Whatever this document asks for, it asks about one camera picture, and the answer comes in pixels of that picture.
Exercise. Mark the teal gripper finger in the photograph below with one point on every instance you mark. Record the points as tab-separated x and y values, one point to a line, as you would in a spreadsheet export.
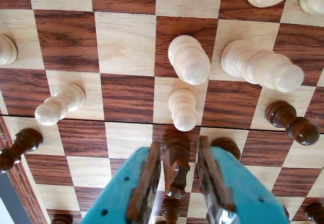
243	198
119	196

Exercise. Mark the light pawn centre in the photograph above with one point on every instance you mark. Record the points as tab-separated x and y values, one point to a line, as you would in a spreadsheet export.
188	59

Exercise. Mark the dark pawn beside king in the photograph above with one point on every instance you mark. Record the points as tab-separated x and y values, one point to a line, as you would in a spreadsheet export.
226	146

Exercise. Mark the dark grey mat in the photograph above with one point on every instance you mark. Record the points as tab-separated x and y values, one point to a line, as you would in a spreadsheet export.
10	191

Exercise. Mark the dark wooden pawn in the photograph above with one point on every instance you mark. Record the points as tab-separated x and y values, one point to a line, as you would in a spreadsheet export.
170	208
22	143
288	120
315	212

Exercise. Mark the light wooden pawn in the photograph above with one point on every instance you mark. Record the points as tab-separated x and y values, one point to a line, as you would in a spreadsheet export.
63	102
182	110
6	50

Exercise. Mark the light wooden bishop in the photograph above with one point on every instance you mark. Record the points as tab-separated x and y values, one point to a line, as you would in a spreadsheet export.
258	64

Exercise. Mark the dark wooden knight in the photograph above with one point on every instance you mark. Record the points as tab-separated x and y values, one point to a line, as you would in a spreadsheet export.
176	158

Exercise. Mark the wooden folding chess board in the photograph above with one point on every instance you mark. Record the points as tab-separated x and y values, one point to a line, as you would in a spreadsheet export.
126	99

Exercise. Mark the dark wooden rook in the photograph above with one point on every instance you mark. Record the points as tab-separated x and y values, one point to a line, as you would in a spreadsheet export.
62	219

